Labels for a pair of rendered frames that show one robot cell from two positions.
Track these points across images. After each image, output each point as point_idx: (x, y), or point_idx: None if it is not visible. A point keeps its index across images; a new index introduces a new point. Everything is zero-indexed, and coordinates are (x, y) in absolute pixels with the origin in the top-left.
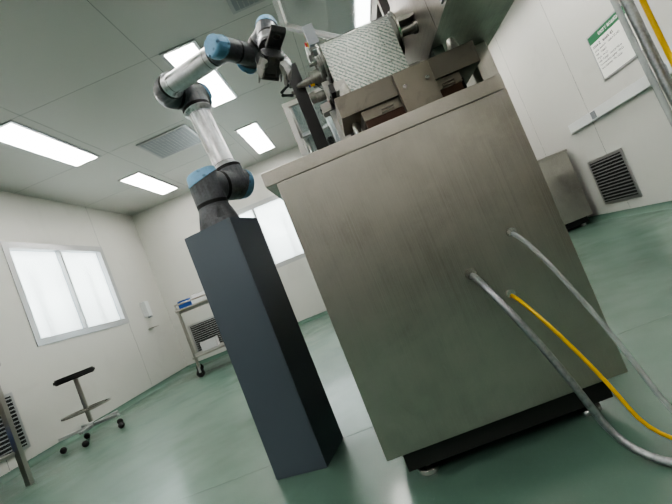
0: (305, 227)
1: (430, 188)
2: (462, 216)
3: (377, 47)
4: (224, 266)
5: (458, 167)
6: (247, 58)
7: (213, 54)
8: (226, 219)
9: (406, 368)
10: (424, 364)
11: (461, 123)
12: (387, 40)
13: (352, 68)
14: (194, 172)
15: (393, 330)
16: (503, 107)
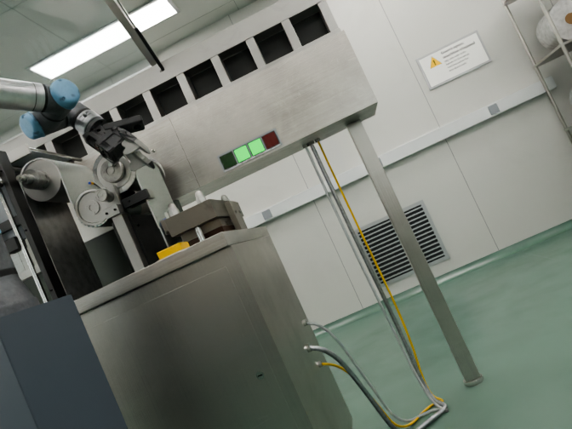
0: (254, 289)
1: (277, 283)
2: (290, 307)
3: (157, 179)
4: (68, 369)
5: (277, 274)
6: (60, 122)
7: (71, 100)
8: (67, 296)
9: (323, 422)
10: (324, 418)
11: (268, 247)
12: (159, 178)
13: (149, 185)
14: None
15: (308, 389)
16: (273, 246)
